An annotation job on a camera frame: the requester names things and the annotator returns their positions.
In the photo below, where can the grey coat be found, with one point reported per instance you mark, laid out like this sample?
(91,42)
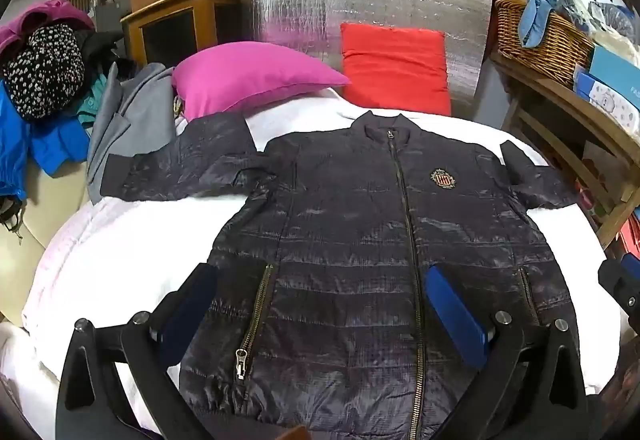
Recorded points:
(130,110)

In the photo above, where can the wicker basket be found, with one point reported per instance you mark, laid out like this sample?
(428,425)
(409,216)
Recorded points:
(550,45)

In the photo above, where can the black puffer jacket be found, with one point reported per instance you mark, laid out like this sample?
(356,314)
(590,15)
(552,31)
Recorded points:
(340,230)

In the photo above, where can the teal garment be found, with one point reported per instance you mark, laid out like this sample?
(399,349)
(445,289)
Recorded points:
(92,105)

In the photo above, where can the white blanket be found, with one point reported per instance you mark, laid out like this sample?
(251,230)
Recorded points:
(125,245)

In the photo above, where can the red pillow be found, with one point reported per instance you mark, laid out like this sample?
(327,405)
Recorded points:
(395,65)

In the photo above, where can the white patterned box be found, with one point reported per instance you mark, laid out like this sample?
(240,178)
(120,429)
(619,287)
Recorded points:
(615,108)

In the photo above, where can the blue jacket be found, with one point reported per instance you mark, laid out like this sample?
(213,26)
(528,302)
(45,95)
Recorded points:
(55,140)

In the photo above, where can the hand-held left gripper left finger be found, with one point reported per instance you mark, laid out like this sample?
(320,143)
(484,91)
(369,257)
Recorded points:
(192,305)

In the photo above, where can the pink pillow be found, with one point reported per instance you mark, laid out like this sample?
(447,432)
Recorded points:
(250,75)

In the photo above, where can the light blue cloth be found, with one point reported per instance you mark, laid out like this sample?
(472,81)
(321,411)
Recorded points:
(537,10)

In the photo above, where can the blue patterned plastic bag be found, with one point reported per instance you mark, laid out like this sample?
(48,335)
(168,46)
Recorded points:
(615,23)

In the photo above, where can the black white dotted garment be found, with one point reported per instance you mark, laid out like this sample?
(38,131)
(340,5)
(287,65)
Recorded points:
(45,65)

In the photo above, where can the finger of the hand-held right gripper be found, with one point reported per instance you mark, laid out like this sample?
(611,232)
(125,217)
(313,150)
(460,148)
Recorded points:
(617,282)

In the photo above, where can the purple garment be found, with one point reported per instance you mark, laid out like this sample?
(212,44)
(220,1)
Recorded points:
(45,13)

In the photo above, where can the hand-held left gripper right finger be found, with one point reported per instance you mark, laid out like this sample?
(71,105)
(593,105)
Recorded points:
(452,315)

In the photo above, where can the wooden shelf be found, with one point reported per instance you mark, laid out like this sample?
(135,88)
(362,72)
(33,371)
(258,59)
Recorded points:
(565,105)

